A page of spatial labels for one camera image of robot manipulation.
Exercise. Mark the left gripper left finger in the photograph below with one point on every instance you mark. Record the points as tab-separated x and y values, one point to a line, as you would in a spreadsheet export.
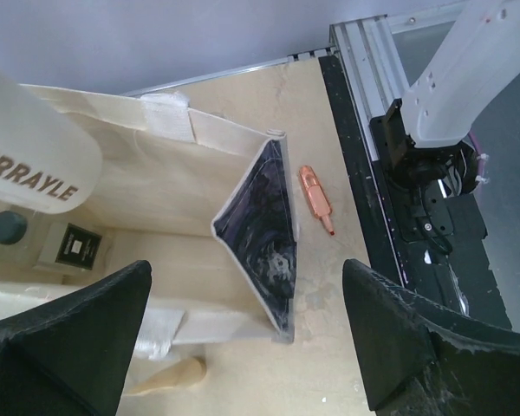
70	356

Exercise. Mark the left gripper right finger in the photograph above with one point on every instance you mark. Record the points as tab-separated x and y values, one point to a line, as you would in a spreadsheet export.
418	357

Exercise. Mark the clear square bottle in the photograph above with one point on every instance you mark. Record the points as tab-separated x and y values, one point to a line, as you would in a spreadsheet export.
67	244

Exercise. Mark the white bottle wooden cap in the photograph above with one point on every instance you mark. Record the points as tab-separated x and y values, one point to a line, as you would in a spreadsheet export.
47	163

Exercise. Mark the canvas tote bag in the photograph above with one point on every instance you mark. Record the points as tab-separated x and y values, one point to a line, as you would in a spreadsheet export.
207	202

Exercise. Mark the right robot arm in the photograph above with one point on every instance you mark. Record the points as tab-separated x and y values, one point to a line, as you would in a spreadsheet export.
479	57

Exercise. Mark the wooden cone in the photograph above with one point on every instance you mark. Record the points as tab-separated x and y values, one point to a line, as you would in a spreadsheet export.
184	374

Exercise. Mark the orange highlighter pen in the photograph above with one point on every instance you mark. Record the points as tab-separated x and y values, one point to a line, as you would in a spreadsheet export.
316	197

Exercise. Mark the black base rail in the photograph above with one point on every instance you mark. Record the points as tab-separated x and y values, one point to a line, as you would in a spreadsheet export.
419	216

